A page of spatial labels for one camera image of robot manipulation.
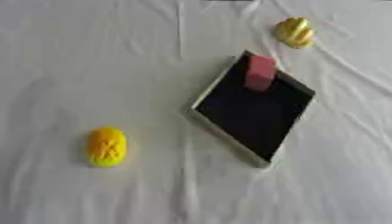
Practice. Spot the open box with black inside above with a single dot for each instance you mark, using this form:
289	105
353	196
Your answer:
250	116

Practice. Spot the orange yellow oval toy fruit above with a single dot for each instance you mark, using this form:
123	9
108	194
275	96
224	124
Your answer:
106	146

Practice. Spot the yellow toy banana bunch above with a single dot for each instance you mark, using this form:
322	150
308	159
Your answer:
294	32

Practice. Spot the pink rectangular block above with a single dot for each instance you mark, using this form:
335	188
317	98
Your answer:
260	73

